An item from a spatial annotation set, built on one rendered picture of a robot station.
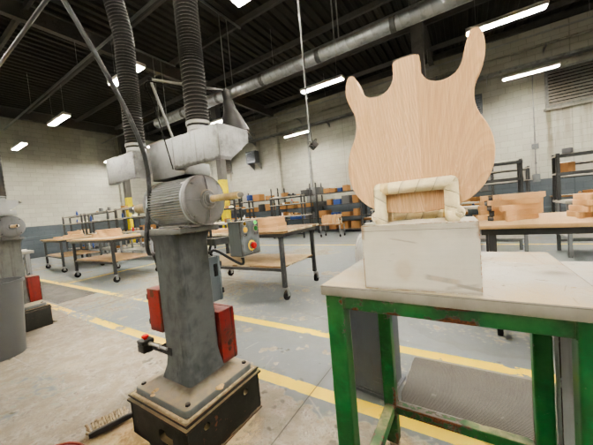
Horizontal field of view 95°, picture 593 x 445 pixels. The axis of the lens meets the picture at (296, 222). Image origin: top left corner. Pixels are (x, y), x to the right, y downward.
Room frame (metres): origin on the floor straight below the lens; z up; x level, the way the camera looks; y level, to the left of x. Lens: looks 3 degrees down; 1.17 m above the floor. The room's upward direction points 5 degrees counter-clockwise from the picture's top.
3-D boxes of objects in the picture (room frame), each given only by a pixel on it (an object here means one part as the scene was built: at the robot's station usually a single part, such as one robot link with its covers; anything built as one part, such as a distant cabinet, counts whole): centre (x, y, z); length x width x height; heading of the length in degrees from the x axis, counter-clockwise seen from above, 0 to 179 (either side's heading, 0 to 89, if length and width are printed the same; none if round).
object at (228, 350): (1.63, 0.56, 0.49); 0.25 x 0.12 x 0.37; 58
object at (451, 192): (0.65, -0.38, 1.15); 0.03 x 0.03 x 0.09
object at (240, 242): (1.62, 0.39, 0.99); 0.24 x 0.21 x 0.26; 58
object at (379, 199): (0.74, -0.23, 1.15); 0.03 x 0.03 x 0.09
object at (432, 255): (0.74, -0.33, 1.02); 0.27 x 0.15 x 0.17; 61
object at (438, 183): (0.70, -0.30, 1.20); 0.20 x 0.03 x 0.03; 60
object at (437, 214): (0.84, -0.38, 1.12); 0.20 x 0.03 x 0.03; 60
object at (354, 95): (0.79, -0.21, 1.48); 0.07 x 0.04 x 0.09; 60
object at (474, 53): (0.67, -0.44, 1.49); 0.07 x 0.04 x 0.10; 60
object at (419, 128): (0.73, -0.33, 1.33); 0.35 x 0.04 x 0.40; 60
